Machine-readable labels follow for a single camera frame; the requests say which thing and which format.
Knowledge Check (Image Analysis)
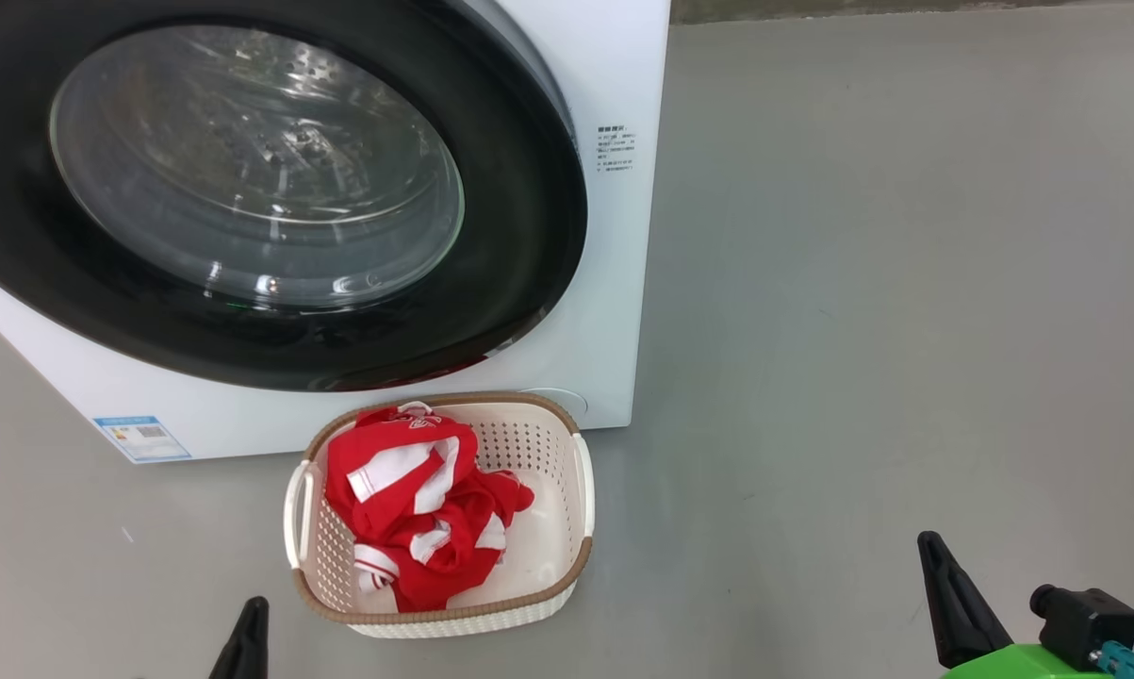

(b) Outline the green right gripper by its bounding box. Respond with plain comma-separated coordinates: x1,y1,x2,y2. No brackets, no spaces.
917,531,1109,679

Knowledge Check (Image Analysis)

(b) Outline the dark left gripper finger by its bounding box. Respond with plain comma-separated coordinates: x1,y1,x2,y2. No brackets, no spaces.
208,596,271,679

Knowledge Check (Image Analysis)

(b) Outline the red and white jersey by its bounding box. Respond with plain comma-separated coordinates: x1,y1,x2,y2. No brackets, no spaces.
324,403,535,614

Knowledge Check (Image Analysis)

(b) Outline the black round glass washer door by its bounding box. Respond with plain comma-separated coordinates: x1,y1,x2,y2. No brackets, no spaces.
0,0,588,392

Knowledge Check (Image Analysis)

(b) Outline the cream perforated laundry basket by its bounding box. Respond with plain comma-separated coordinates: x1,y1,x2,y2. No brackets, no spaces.
284,391,596,639

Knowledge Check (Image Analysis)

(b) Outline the white front-load washing machine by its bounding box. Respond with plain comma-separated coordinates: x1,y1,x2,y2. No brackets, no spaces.
0,0,671,463

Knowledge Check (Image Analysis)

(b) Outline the blue energy label sticker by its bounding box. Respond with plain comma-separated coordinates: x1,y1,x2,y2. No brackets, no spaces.
93,415,192,463

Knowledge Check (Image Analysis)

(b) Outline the round white filter cover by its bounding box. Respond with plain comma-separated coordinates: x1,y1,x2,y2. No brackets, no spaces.
519,387,588,416

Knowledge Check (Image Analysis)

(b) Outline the teal connector right cable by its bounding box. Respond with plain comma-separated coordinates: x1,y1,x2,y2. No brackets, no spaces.
1090,641,1134,679

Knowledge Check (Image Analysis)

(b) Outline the grey wall skirting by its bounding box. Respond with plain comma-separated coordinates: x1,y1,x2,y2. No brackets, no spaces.
670,0,1134,25

